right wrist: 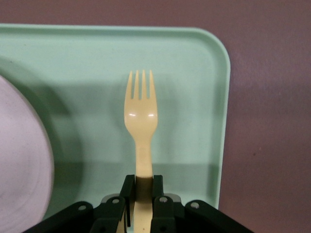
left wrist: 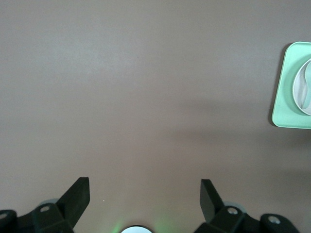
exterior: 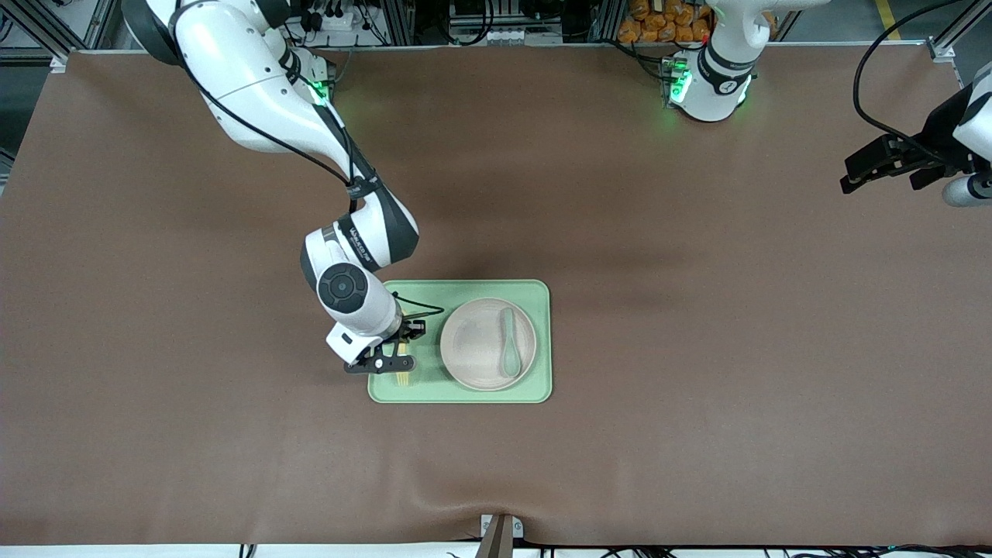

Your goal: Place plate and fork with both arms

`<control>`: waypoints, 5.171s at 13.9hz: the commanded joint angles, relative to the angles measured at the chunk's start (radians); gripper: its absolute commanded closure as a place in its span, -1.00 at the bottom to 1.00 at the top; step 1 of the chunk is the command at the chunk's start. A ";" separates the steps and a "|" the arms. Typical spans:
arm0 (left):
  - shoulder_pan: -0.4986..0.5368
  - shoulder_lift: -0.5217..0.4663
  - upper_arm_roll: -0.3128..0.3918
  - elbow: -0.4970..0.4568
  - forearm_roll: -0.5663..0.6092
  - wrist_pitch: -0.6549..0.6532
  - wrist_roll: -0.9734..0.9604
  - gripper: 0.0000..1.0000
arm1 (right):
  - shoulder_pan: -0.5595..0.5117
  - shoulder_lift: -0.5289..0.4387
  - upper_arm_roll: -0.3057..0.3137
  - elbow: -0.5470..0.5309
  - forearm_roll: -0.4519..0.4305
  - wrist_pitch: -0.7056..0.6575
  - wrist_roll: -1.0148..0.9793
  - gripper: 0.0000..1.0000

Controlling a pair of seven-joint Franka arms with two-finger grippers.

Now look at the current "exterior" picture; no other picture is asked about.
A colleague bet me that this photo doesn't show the mint green rectangular tray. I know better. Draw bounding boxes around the mint green rectangular tray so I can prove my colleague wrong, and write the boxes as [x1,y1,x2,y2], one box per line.
[367,279,553,405]

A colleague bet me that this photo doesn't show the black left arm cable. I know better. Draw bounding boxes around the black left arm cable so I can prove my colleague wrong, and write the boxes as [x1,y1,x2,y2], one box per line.
[853,0,950,165]

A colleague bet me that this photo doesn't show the round beige speckled plate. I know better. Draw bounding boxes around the round beige speckled plate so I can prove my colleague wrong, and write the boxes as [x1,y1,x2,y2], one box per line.
[439,298,538,391]

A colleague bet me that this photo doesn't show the pile of orange objects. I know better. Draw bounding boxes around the pile of orange objects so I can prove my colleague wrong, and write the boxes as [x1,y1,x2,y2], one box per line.
[618,0,712,44]

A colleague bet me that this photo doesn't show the white power strip with plugs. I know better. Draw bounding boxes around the white power strip with plugs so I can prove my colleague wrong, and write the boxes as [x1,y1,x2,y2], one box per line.
[298,0,365,36]

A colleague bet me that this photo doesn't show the pale green plastic spoon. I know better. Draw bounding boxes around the pale green plastic spoon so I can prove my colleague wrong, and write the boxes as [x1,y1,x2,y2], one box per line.
[498,307,524,379]

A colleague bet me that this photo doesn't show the aluminium frame profile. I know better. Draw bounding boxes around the aluminium frame profile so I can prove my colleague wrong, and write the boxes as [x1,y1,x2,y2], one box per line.
[926,0,992,64]
[0,0,125,67]

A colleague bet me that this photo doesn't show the brown table mat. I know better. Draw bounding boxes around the brown table mat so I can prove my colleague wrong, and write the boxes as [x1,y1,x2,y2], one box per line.
[0,43,992,548]

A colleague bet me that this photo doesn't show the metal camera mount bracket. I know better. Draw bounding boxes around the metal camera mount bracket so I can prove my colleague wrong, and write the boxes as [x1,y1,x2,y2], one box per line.
[479,513,525,558]

